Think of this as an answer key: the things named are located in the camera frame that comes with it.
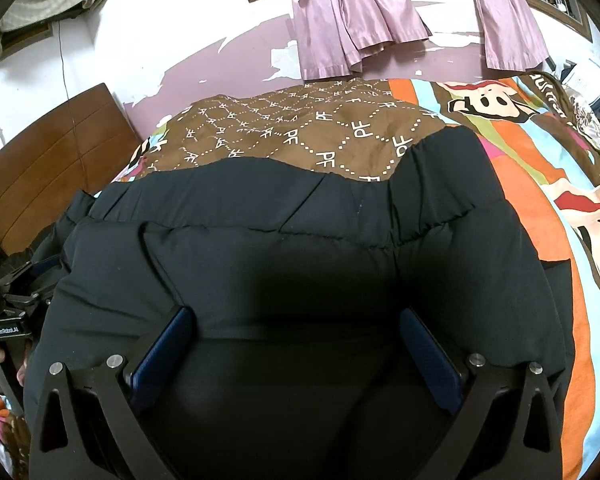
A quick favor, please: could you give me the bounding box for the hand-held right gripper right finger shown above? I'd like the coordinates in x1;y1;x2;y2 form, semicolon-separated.
399;307;564;480

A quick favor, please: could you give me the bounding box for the grey draped cloth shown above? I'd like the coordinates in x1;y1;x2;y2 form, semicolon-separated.
0;0;109;64

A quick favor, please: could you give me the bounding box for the narrow pink curtain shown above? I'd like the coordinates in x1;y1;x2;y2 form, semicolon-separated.
467;0;551;72

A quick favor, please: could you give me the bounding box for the wooden headboard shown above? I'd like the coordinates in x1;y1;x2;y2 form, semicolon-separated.
0;82;144;257

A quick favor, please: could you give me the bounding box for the printed blanket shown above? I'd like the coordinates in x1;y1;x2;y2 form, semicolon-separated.
0;72;600;480

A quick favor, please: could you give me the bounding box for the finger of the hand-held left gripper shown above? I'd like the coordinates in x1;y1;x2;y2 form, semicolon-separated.
0;254;66;292
5;291;56;312

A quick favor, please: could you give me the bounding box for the thin wall cable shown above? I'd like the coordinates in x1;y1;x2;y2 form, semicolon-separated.
54;19;90;193

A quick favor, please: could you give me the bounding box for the white box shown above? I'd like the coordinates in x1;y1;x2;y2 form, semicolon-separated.
562;57;600;102

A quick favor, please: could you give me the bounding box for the floral patterned cloth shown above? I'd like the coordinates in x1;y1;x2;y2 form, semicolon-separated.
562;82;600;162

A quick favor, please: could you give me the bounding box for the black padded jacket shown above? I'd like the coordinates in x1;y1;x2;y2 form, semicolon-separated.
22;125;574;480

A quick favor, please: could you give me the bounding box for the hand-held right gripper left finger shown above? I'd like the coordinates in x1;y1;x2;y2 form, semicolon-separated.
30;305;197;480

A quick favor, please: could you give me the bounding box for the wide pink curtain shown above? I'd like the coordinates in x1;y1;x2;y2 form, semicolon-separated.
291;0;434;82

